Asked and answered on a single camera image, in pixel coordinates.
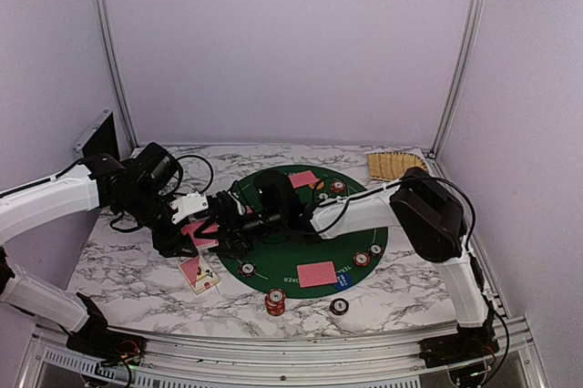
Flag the orange poker chip stack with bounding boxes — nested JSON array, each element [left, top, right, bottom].
[[265, 289, 286, 316]]

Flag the blue small blind button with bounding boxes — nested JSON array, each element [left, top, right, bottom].
[[333, 273, 353, 291]]

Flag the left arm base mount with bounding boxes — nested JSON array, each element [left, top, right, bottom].
[[63, 292, 147, 363]]

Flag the right aluminium frame post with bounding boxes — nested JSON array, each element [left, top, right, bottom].
[[428, 0, 485, 159]]

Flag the red playing card deck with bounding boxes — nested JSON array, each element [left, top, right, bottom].
[[181, 220, 219, 250]]

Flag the round green poker mat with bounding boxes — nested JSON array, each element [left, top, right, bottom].
[[219, 165, 389, 299]]

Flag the aluminium poker case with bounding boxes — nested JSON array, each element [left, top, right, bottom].
[[72, 109, 120, 160]]

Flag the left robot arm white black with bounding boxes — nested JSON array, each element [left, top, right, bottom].
[[1, 143, 209, 356]]

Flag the aluminium front rail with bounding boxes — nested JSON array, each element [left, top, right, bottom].
[[15, 317, 550, 387]]

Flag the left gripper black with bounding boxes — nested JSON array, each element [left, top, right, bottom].
[[118, 183, 198, 258]]

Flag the woven bamboo tray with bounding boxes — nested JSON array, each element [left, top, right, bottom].
[[366, 150, 429, 181]]

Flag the single orange chip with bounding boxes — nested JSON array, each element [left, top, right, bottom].
[[330, 180, 346, 193], [353, 252, 371, 268]]

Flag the left aluminium frame post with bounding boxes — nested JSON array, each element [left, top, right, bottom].
[[94, 0, 138, 148]]

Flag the playing card box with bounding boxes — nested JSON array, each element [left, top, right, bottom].
[[179, 255, 220, 295]]

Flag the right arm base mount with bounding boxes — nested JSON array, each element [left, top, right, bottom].
[[419, 310, 500, 368]]

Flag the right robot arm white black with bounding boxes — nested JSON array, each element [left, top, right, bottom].
[[205, 167, 493, 359]]

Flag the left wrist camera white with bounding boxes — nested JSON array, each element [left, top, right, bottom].
[[169, 192, 209, 224]]

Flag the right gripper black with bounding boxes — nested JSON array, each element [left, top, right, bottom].
[[195, 205, 285, 256]]

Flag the aluminium frame post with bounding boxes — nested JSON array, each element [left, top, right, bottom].
[[428, 0, 485, 159], [94, 0, 138, 148]]

